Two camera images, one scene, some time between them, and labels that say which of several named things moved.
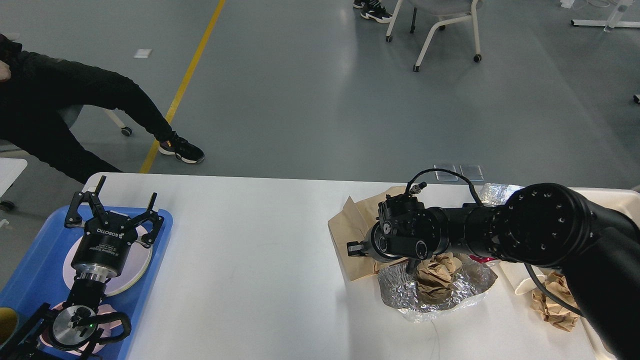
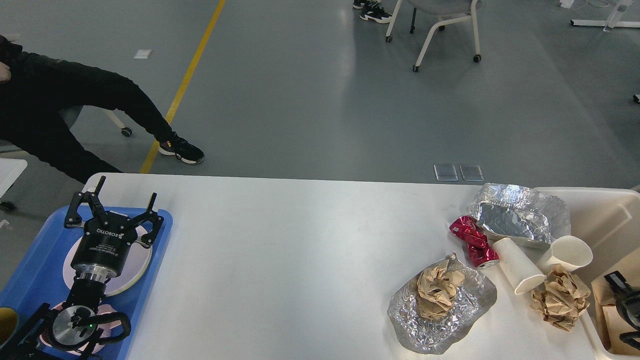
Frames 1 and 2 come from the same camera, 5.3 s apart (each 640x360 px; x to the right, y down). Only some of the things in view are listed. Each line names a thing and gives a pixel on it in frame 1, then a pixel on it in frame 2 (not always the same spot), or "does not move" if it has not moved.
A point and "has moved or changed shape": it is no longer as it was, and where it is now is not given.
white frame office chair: x=441 y=7 does not move
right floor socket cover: x=472 y=172 does not move
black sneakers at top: x=373 y=9 does not move
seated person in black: x=40 y=96 does not move
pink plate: x=134 y=273 does not move
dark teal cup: x=9 y=324 does not move
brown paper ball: x=435 y=275 has moved or changed shape
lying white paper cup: x=520 y=277 does not move
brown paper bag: x=350 y=223 has moved or changed shape
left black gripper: x=103 y=249 does not move
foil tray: x=397 y=289 -> x=475 y=296
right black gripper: x=384 y=242 -> x=628 y=307
